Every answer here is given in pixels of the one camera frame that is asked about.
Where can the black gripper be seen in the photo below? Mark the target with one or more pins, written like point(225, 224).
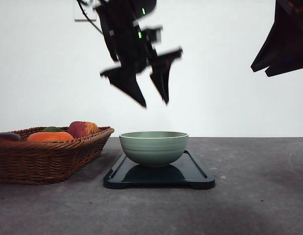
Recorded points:
point(133, 46)
point(284, 49)

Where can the light green bowl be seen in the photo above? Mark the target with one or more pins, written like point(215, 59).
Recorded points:
point(153, 148)

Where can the brown wicker basket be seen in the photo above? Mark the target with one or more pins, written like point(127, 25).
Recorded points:
point(49, 162)

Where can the red yellow apple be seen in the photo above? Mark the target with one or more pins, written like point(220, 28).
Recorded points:
point(81, 129)

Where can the green avocado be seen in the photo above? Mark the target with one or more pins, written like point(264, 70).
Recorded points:
point(52, 129)

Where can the dark teal rectangular tray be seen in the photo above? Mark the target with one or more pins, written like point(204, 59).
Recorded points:
point(188, 171)

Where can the orange fruit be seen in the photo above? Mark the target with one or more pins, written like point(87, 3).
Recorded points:
point(49, 136)

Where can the dark purple eggplant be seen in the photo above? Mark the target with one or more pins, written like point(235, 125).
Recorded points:
point(7, 136)

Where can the white wall socket left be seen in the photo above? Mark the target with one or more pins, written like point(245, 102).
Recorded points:
point(85, 13)

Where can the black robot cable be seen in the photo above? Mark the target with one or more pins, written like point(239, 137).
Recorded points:
point(86, 16)

